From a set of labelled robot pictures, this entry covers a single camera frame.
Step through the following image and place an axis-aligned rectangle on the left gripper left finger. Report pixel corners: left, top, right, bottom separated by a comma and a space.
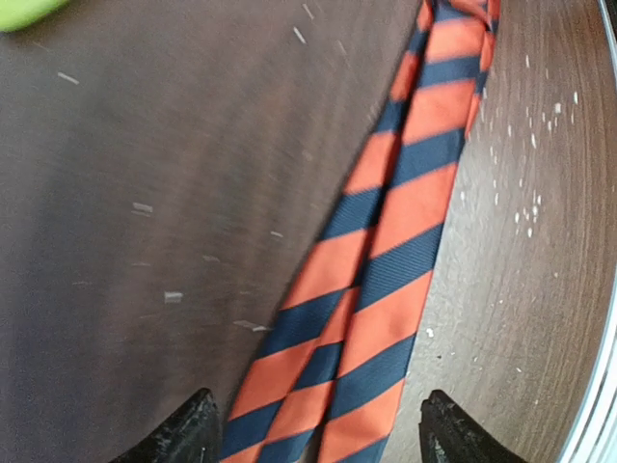
111, 388, 222, 463

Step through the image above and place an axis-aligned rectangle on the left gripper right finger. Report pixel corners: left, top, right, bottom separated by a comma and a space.
418, 390, 524, 463

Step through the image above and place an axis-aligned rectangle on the red navy striped tie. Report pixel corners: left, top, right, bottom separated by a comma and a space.
220, 1, 500, 462

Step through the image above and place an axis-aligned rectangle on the green plate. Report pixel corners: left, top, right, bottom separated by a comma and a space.
0, 0, 67, 33

